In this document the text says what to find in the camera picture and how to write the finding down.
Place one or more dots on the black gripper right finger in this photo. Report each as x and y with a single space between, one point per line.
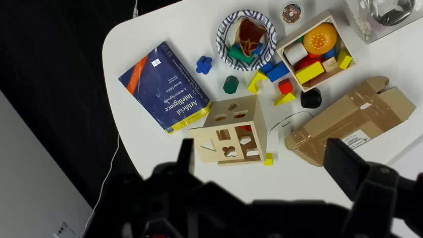
345 167

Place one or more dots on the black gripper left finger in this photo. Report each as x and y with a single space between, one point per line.
185 155

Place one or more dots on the blue flower-shaped block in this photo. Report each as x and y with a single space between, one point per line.
203 63

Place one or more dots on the wooden shape sorter box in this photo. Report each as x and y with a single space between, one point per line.
233 132

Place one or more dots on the brown cardboard box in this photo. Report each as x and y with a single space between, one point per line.
362 114

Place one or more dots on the small yellow cube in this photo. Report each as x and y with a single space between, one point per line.
268 160

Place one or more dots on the red cube block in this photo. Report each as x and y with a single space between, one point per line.
285 86

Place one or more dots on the grey metal box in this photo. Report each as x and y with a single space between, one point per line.
375 18

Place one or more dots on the black round block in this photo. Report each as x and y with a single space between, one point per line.
310 99

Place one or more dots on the blue hardcover book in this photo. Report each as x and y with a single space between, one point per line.
165 89

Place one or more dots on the green cylinder block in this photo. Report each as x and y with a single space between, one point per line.
230 85

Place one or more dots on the yellow triangle block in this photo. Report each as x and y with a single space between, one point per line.
284 98

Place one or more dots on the yellow arch block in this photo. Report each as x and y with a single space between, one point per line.
252 86

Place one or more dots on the wooden tray of blocks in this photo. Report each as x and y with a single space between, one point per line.
315 51

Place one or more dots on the blue rectangular block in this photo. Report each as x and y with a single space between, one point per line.
273 71

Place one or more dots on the blue patterned paper plate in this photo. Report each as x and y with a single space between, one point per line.
245 40

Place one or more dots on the sprinkled donut toy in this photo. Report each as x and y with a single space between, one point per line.
290 13

